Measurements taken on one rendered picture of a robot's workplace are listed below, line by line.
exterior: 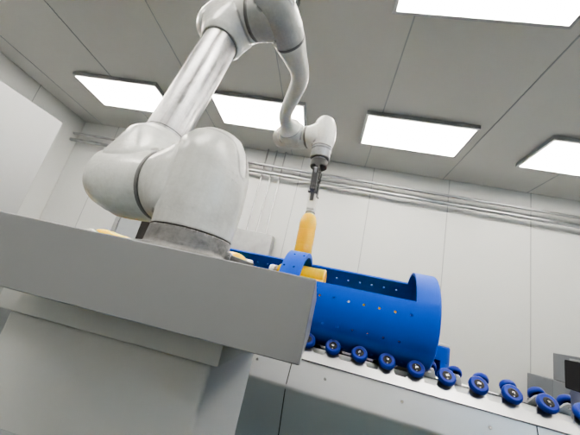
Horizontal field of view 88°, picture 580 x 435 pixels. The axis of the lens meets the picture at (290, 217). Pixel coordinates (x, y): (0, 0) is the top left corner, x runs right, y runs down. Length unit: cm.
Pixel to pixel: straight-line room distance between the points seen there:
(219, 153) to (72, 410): 42
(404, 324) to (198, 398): 62
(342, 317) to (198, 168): 58
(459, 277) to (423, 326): 399
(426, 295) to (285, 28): 86
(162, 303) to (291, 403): 69
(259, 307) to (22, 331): 35
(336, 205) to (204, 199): 424
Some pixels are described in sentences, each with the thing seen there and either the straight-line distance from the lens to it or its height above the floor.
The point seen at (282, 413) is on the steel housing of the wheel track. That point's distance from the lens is 98.
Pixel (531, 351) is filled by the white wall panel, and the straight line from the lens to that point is 524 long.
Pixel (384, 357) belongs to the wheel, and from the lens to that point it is 95.
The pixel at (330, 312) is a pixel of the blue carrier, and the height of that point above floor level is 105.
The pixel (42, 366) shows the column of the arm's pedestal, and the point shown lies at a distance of 53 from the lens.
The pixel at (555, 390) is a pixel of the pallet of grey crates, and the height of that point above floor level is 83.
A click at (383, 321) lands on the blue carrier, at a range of 91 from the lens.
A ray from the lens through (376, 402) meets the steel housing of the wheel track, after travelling 93.
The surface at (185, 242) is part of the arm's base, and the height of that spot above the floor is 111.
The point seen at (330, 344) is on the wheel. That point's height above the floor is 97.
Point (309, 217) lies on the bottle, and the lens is 121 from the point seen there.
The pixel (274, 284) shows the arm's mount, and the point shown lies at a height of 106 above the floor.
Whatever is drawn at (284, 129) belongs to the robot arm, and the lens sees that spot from 137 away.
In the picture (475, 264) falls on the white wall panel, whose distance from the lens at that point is 502.
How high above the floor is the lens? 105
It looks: 16 degrees up
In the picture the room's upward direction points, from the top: 13 degrees clockwise
